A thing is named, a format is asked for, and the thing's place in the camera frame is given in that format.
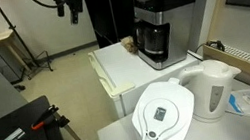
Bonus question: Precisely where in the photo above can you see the white electric kettle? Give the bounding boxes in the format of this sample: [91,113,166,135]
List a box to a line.
[175,54,250,127]

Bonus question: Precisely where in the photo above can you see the brown fuzzy object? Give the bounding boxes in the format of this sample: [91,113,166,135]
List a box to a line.
[119,34,139,56]

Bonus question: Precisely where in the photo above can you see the white mini fridge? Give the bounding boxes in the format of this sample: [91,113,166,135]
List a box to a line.
[86,29,211,123]

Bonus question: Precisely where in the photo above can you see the black tripod stand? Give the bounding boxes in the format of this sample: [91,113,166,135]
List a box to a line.
[0,0,56,85]

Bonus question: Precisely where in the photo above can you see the black power cable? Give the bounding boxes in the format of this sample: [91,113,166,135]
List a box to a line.
[193,38,227,57]

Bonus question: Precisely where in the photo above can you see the white water filter pitcher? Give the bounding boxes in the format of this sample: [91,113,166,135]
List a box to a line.
[125,74,202,140]

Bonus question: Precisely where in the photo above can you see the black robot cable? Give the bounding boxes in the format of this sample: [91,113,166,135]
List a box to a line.
[27,0,59,13]

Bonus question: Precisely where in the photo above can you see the black and steel coffeemaker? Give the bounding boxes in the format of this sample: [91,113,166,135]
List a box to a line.
[127,0,214,75]

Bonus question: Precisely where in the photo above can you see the grey drawer cabinet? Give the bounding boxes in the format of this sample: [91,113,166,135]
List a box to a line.
[0,40,28,87]

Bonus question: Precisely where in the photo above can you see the glass coffee carafe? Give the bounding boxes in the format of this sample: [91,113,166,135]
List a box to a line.
[132,19,171,60]

